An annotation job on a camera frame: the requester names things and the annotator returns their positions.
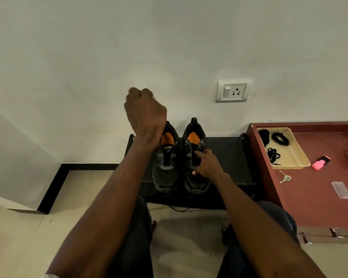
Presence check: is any person's right hand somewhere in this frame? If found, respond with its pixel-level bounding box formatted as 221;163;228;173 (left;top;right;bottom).
191;149;230;183

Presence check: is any person's left hand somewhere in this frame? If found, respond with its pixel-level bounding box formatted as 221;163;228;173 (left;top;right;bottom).
124;87;168;140

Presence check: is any black shoe orange insole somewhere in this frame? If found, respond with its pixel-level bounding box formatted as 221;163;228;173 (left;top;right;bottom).
152;121;180;194
182;117;211;195

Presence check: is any person's right forearm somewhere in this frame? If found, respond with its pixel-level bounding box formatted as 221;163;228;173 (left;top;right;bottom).
213;173;327;278

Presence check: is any person's left forearm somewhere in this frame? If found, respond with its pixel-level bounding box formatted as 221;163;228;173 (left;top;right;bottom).
46;135;163;278

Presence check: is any black low shoe bench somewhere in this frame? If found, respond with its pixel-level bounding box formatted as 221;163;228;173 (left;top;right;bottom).
124;133;258;211

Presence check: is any bundled black shoelace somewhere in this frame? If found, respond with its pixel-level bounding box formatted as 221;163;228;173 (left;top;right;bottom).
259;129;270;147

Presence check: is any loose black shoelace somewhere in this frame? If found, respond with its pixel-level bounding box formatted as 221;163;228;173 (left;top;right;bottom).
267;148;282;166

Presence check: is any coiled black shoelace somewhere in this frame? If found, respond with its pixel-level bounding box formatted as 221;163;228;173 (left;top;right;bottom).
272;132;290;146

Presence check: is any person's left leg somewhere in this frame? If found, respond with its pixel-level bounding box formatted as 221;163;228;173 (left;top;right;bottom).
106;196;154;278

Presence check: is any person's leg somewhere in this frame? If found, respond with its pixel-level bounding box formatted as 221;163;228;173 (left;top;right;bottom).
217;201;301;278
106;196;154;278

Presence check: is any person's right leg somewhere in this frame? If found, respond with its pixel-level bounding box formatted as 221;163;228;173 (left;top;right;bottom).
217;201;301;278

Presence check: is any cream plastic tray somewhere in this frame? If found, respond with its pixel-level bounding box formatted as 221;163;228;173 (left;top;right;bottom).
257;127;311;170

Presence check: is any red-brown wooden cabinet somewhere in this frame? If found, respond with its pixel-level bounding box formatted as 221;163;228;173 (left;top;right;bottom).
246;121;348;245

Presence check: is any pink highlighter pen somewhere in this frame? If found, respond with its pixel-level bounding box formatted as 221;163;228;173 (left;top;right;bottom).
311;156;331;171

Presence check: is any clear plastic strip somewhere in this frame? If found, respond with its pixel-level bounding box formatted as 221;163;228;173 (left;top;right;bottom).
331;181;348;199

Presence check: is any white wall socket switch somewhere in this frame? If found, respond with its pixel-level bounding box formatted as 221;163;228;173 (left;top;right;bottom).
215;79;253;103

